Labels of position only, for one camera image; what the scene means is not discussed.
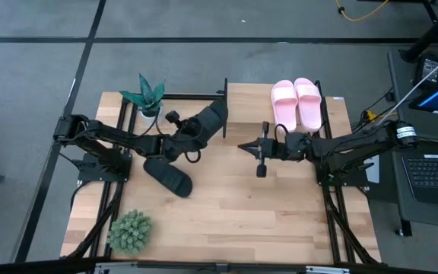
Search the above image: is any black power adapter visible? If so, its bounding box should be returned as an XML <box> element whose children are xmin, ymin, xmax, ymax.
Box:
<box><xmin>412</xmin><ymin>53</ymin><xmax>438</xmax><ymax>85</ymax></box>

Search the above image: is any black cable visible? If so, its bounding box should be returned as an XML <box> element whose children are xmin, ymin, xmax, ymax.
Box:
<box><xmin>351</xmin><ymin>88</ymin><xmax>395</xmax><ymax>129</ymax></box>

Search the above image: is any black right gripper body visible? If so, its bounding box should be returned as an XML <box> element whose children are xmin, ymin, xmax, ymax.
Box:
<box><xmin>255</xmin><ymin>120</ymin><xmax>313</xmax><ymax>179</ymax></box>

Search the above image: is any snake plant white pot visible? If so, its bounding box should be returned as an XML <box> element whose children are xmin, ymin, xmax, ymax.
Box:
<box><xmin>119</xmin><ymin>73</ymin><xmax>167</xmax><ymax>119</ymax></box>

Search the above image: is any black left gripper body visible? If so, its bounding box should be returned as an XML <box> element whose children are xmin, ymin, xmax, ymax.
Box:
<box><xmin>161</xmin><ymin>110</ymin><xmax>205</xmax><ymax>163</ymax></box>

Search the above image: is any wooden shelf black metal frame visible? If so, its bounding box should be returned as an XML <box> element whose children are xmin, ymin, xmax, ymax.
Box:
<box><xmin>217</xmin><ymin>78</ymin><xmax>326</xmax><ymax>139</ymax></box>

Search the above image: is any black rubber slide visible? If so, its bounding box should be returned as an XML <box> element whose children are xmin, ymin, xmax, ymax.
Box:
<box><xmin>194</xmin><ymin>97</ymin><xmax>229</xmax><ymax>140</ymax></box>
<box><xmin>143</xmin><ymin>158</ymin><xmax>194</xmax><ymax>199</ymax></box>

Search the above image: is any yellow hanging cable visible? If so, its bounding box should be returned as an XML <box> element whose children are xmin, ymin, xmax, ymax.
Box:
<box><xmin>335</xmin><ymin>0</ymin><xmax>390</xmax><ymax>23</ymax></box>

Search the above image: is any black aluminium table frame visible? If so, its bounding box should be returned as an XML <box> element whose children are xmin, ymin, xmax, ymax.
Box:
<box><xmin>61</xmin><ymin>91</ymin><xmax>383</xmax><ymax>274</ymax></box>

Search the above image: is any black laptop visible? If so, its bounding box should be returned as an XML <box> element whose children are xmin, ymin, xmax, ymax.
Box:
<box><xmin>392</xmin><ymin>150</ymin><xmax>438</xmax><ymax>215</ymax></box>

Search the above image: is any fuzzy green plant patterned pot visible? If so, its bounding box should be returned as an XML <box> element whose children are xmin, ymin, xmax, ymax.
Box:
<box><xmin>106</xmin><ymin>209</ymin><xmax>154</xmax><ymax>256</ymax></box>

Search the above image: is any black stand leg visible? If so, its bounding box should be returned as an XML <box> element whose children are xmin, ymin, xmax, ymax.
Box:
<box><xmin>398</xmin><ymin>0</ymin><xmax>438</xmax><ymax>64</ymax></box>

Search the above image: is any pink rubber slide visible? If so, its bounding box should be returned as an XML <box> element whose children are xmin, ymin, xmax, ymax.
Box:
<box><xmin>294</xmin><ymin>77</ymin><xmax>323</xmax><ymax>133</ymax></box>
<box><xmin>271</xmin><ymin>79</ymin><xmax>300</xmax><ymax>134</ymax></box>

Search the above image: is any silver metal bracket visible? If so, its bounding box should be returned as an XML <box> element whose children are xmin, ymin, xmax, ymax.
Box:
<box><xmin>305</xmin><ymin>266</ymin><xmax>351</xmax><ymax>274</ymax></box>

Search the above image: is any white rod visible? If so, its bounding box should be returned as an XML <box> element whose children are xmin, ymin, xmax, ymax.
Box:
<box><xmin>376</xmin><ymin>45</ymin><xmax>438</xmax><ymax>127</ymax></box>

